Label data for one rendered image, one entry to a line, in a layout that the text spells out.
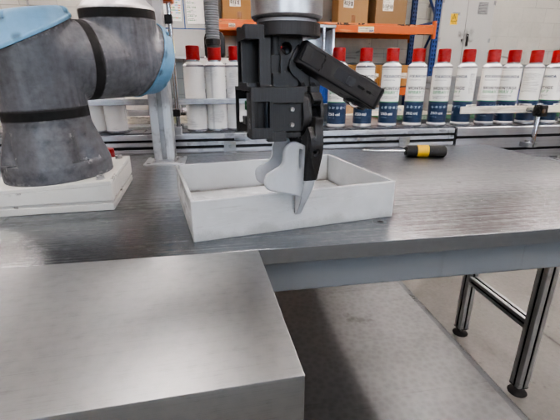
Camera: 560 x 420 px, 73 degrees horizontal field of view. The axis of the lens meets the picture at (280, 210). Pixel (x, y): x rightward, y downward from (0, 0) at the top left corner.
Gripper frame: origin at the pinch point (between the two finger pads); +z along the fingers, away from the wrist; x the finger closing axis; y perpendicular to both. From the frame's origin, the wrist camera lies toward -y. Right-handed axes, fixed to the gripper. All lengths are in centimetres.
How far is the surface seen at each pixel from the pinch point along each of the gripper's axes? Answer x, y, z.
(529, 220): 7.8, -29.9, 3.4
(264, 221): 0.2, 4.9, 1.9
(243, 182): -19.4, 2.6, 2.1
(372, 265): 3.3, -9.0, 8.7
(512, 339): -49, -115, 86
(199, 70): -58, 3, -16
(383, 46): -464, -316, -56
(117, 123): -62, 24, -4
